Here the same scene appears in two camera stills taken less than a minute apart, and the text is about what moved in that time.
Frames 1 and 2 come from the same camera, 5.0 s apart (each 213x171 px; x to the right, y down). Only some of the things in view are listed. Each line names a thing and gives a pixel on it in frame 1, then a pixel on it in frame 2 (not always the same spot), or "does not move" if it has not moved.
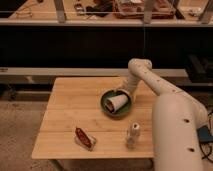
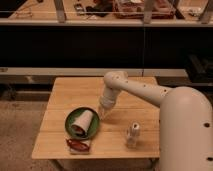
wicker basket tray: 134,9 does not move
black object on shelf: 100,9 does not move
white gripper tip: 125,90 -> 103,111
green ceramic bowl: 121,110 -> 75,114
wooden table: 74,124 does not move
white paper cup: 113,103 -> 81,126
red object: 83,137 -> 78,146
